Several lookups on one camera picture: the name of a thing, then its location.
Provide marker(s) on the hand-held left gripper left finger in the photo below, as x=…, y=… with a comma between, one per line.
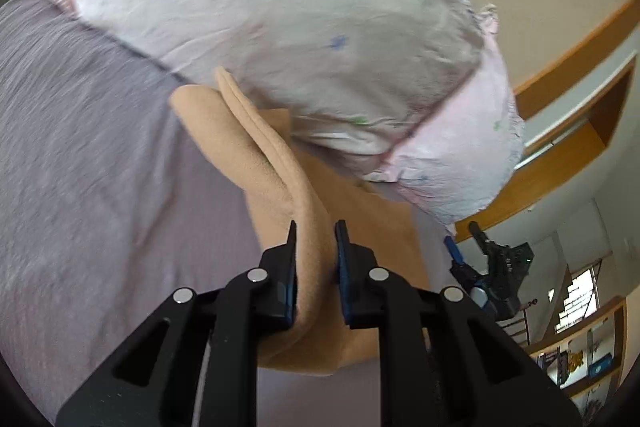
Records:
x=286, y=277

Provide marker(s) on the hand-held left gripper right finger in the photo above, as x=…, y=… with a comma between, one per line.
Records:
x=345, y=277

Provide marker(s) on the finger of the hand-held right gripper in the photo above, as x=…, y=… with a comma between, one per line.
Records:
x=451, y=249
x=479, y=234

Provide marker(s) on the tan small cloth garment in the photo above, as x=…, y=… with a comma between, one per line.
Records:
x=280, y=177

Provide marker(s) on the dark stair railing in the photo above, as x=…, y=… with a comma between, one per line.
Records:
x=517, y=324

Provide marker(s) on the window with grille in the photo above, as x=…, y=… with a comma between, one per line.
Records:
x=580, y=299

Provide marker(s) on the wooden bed headboard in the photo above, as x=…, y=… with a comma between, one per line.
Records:
x=555, y=167

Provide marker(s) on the lilac bed sheet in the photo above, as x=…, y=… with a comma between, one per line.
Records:
x=100, y=187

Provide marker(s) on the white pink dotted pillow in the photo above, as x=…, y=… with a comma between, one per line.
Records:
x=300, y=27

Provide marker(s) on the wooden wall shelf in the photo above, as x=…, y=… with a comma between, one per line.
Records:
x=590, y=357

